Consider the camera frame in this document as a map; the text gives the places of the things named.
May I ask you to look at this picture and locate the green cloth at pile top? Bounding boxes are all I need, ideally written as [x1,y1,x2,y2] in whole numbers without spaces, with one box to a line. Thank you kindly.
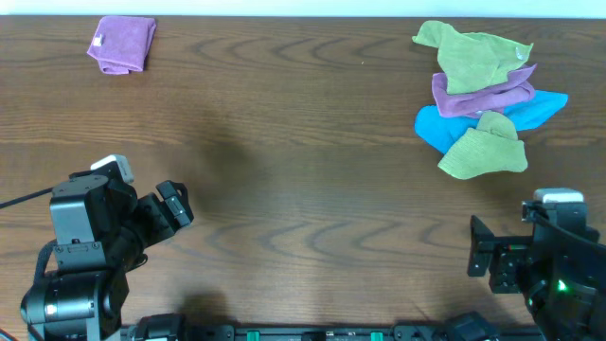
[412,20,533,95]

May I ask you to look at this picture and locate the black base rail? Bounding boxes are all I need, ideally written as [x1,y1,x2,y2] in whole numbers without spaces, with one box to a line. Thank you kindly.
[119,312,544,341]

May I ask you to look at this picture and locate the blue microfiber cloth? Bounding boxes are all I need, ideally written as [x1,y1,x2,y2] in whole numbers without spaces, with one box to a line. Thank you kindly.
[415,90,569,154]

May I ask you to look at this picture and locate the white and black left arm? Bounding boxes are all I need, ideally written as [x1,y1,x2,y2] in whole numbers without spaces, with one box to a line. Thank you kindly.
[21,161,497,341]

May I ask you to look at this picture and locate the purple cloth in pile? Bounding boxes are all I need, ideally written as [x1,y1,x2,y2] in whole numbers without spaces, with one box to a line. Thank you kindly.
[432,64,537,118]

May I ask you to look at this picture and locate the green cloth near pile front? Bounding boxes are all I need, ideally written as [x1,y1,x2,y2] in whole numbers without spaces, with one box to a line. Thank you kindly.
[437,112,528,180]

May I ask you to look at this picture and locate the purple microfiber cloth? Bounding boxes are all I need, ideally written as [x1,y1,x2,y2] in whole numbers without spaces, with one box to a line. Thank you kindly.
[87,16,156,75]

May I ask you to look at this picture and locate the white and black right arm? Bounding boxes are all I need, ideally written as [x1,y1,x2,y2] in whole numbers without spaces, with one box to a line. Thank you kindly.
[489,201,605,340]

